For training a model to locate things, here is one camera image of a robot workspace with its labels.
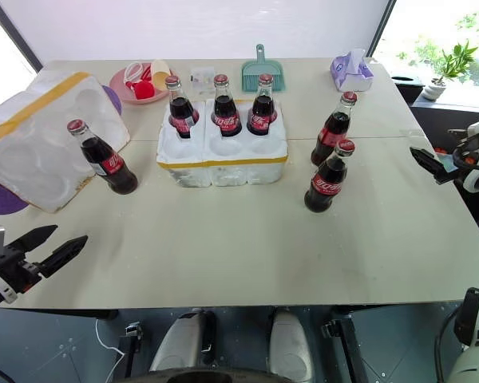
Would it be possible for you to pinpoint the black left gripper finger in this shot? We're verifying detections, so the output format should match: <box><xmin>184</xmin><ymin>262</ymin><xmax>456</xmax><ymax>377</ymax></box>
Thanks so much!
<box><xmin>38</xmin><ymin>235</ymin><xmax>89</xmax><ymax>279</ymax></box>
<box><xmin>7</xmin><ymin>224</ymin><xmax>59</xmax><ymax>254</ymax></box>

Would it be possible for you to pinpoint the clear plastic container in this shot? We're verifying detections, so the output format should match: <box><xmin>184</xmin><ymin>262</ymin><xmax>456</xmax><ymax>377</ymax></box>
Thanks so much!
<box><xmin>189</xmin><ymin>67</ymin><xmax>217</xmax><ymax>96</ymax></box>

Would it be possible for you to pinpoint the white loop toy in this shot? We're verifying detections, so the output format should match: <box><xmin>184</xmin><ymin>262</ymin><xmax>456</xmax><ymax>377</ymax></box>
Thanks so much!
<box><xmin>123</xmin><ymin>61</ymin><xmax>145</xmax><ymax>88</ymax></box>

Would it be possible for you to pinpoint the white foam lid yellow tape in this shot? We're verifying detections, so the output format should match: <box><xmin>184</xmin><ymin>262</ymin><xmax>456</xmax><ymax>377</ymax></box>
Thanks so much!
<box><xmin>0</xmin><ymin>71</ymin><xmax>131</xmax><ymax>214</ymax></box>

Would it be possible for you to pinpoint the green plant in white pot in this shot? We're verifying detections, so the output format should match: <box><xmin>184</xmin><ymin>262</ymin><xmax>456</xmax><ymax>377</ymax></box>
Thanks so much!
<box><xmin>420</xmin><ymin>39</ymin><xmax>479</xmax><ymax>101</ymax></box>

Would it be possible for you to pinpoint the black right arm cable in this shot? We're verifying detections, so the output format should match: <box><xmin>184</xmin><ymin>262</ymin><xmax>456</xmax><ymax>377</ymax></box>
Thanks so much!
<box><xmin>433</xmin><ymin>302</ymin><xmax>465</xmax><ymax>381</ymax></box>

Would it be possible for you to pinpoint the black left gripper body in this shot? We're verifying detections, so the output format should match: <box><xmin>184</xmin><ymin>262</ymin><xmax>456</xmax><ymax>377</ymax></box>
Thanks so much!
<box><xmin>0</xmin><ymin>243</ymin><xmax>46</xmax><ymax>295</ymax></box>

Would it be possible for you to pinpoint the red ball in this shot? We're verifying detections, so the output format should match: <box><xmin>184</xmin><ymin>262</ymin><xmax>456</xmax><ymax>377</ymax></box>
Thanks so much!
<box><xmin>134</xmin><ymin>81</ymin><xmax>156</xmax><ymax>101</ymax></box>

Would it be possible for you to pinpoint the grey rounded shape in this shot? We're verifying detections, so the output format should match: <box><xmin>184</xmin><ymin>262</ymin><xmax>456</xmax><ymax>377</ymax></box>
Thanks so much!
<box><xmin>267</xmin><ymin>306</ymin><xmax>315</xmax><ymax>383</ymax></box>
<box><xmin>148</xmin><ymin>308</ymin><xmax>217</xmax><ymax>374</ymax></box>

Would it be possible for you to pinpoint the black window frame post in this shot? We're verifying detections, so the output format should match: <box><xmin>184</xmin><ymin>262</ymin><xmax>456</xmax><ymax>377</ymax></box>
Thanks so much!
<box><xmin>364</xmin><ymin>0</ymin><xmax>398</xmax><ymax>61</ymax></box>
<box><xmin>0</xmin><ymin>0</ymin><xmax>46</xmax><ymax>75</ymax></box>

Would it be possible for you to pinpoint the glass cola bottle red label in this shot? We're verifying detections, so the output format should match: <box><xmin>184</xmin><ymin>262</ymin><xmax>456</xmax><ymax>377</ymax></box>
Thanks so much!
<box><xmin>247</xmin><ymin>73</ymin><xmax>279</xmax><ymax>136</ymax></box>
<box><xmin>66</xmin><ymin>118</ymin><xmax>140</xmax><ymax>196</ymax></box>
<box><xmin>303</xmin><ymin>139</ymin><xmax>357</xmax><ymax>214</ymax></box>
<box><xmin>211</xmin><ymin>73</ymin><xmax>243</xmax><ymax>138</ymax></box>
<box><xmin>164</xmin><ymin>75</ymin><xmax>201</xmax><ymax>140</ymax></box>
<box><xmin>310</xmin><ymin>91</ymin><xmax>358</xmax><ymax>167</ymax></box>

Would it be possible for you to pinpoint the white cable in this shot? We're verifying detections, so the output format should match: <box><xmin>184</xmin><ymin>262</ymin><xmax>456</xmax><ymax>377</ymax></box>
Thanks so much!
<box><xmin>94</xmin><ymin>318</ymin><xmax>125</xmax><ymax>383</ymax></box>

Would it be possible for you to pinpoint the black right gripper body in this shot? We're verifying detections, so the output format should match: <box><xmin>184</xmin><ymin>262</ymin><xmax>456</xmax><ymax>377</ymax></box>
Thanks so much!
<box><xmin>446</xmin><ymin>134</ymin><xmax>479</xmax><ymax>176</ymax></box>

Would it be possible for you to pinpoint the purple white tissue pack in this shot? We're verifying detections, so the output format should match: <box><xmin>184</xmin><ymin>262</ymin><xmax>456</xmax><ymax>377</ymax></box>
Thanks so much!
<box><xmin>329</xmin><ymin>48</ymin><xmax>374</xmax><ymax>93</ymax></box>

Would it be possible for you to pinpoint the purple round plate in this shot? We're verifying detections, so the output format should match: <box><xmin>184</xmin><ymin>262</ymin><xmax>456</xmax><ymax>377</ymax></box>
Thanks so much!
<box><xmin>101</xmin><ymin>84</ymin><xmax>124</xmax><ymax>119</ymax></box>
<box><xmin>0</xmin><ymin>175</ymin><xmax>30</xmax><ymax>215</ymax></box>

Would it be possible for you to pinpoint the white foam bottle tray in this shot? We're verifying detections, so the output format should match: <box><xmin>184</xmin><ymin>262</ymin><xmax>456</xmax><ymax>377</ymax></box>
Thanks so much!
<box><xmin>156</xmin><ymin>98</ymin><xmax>290</xmax><ymax>189</ymax></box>

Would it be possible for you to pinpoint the black table leg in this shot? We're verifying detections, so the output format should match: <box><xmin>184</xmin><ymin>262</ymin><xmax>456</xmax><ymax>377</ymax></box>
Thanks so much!
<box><xmin>117</xmin><ymin>320</ymin><xmax>145</xmax><ymax>380</ymax></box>
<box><xmin>320</xmin><ymin>307</ymin><xmax>369</xmax><ymax>383</ymax></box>

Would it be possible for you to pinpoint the black bin teal rim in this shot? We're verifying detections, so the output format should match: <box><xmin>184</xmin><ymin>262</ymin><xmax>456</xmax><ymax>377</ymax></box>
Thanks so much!
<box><xmin>390</xmin><ymin>73</ymin><xmax>426</xmax><ymax>107</ymax></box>

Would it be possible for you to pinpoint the pink round plate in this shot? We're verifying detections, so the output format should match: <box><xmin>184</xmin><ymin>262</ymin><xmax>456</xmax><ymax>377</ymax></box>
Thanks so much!
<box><xmin>109</xmin><ymin>62</ymin><xmax>181</xmax><ymax>106</ymax></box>

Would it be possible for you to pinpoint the teal dustpan brush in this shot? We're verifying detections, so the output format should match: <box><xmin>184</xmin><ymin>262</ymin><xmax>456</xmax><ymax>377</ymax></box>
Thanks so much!
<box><xmin>240</xmin><ymin>43</ymin><xmax>287</xmax><ymax>93</ymax></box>

